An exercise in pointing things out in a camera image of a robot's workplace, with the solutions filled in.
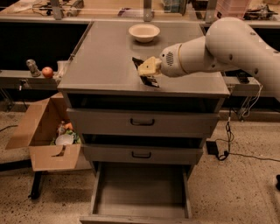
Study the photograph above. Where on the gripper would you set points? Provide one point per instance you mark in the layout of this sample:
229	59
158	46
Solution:
169	60

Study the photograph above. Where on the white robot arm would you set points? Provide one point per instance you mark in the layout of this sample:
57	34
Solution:
229	44

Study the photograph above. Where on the grey drawer cabinet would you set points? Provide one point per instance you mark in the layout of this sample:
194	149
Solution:
102	75

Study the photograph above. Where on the grey top drawer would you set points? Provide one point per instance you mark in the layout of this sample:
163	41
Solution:
142	123

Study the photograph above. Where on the grey drawer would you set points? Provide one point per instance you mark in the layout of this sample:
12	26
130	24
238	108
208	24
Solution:
142	123
140	194
142	154

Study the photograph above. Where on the grey middle drawer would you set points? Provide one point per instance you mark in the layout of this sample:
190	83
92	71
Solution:
142	154

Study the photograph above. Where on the grey bottom drawer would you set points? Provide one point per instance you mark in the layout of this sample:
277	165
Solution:
140	194

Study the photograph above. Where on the white ceramic bowl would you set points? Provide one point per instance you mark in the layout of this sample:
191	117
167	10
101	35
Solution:
144	33

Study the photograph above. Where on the black remote on shelf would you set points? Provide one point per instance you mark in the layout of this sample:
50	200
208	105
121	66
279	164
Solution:
242	78

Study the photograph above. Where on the black power adapter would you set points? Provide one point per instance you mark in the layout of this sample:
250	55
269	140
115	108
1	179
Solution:
212	148

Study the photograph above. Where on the pink plastic bin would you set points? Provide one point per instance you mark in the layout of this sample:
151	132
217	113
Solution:
231	8

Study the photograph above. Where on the red apple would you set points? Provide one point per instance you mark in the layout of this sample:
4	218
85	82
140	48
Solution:
47	72

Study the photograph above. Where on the white bowl in box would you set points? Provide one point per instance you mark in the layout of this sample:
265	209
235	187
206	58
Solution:
64	139

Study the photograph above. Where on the small grey figurine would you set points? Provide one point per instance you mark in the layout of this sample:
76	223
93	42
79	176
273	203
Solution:
31	64

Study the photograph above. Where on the open cardboard box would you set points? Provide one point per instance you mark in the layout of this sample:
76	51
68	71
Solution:
37	129

